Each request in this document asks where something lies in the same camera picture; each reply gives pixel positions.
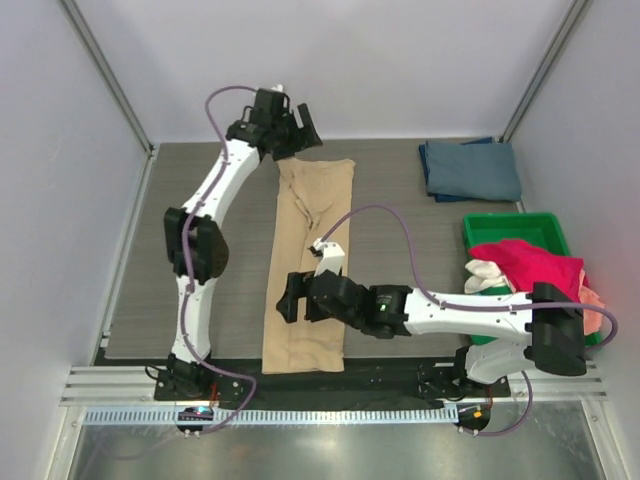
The green plastic bin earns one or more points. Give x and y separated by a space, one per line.
538 229

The magenta t shirt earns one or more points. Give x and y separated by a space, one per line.
524 265

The folded grey-blue t shirt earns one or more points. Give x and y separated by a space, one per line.
481 171

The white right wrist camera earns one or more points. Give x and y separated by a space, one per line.
330 256

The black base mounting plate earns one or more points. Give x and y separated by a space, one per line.
369 384

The aluminium extrusion rail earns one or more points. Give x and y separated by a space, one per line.
107 385

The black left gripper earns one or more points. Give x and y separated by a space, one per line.
302 137

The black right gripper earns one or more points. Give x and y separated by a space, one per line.
298 285

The slotted cable duct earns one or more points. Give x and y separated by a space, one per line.
202 416

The beige t shirt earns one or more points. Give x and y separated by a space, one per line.
312 197

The right aluminium frame post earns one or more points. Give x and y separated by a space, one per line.
553 53

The aluminium frame post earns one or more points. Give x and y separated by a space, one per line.
553 53
87 38

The white t shirt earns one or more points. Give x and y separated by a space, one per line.
484 275

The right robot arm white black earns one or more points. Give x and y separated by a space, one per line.
540 329

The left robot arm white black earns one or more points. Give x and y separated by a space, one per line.
194 242

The left aluminium frame post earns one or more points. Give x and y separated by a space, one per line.
87 38

